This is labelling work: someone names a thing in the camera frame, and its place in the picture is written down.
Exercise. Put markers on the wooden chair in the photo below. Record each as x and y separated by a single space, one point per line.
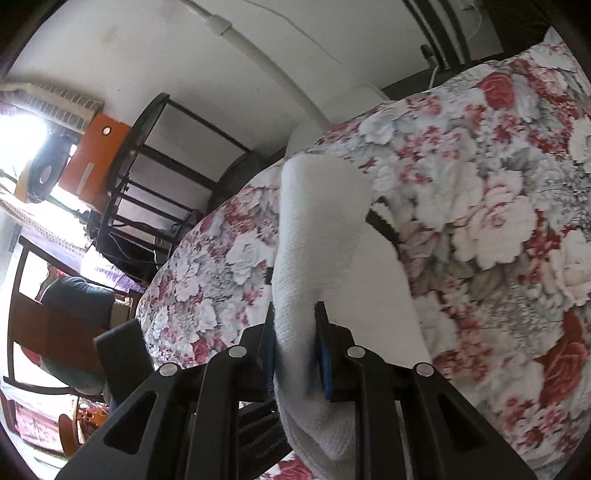
48 333

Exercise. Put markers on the floral red white bedspread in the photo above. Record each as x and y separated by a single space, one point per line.
482 185

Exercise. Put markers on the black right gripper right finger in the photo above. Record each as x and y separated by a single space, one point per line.
409 422

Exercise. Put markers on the orange box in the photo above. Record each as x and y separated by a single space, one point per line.
86 173

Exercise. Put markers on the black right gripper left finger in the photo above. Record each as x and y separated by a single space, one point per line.
182 423

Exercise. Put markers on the black metal shelf rack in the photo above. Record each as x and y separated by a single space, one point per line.
153 200

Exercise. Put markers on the white sock black striped cuff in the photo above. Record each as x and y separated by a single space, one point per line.
329 252

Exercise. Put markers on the white wall conduit pipe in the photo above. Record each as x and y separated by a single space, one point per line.
223 29

